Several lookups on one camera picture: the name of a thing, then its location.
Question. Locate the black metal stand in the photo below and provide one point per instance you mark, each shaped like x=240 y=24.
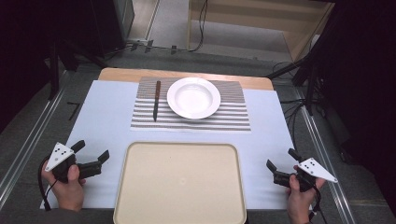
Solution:
x=308 y=77
x=54 y=68

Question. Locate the pale blue table cover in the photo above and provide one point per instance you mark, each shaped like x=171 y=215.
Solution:
x=106 y=124

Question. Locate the dark cabinet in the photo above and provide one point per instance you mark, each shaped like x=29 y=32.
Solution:
x=112 y=21

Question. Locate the light wooden shelf unit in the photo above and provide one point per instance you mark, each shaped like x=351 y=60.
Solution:
x=249 y=28

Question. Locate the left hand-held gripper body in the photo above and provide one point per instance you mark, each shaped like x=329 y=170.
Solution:
x=59 y=154

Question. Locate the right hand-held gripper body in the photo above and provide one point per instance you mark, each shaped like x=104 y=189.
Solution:
x=316 y=169

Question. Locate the person's right hand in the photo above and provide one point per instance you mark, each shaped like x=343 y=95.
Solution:
x=299 y=203

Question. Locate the beige plastic tray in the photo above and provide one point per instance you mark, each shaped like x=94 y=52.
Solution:
x=180 y=183

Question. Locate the white deep plate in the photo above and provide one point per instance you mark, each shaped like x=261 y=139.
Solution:
x=193 y=99

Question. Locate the striped placemat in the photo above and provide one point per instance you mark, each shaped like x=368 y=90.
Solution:
x=230 y=115

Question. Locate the person's left hand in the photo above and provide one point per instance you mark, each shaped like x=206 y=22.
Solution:
x=69 y=193

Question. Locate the aluminium floor rail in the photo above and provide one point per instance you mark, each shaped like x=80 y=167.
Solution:
x=28 y=149
x=323 y=155

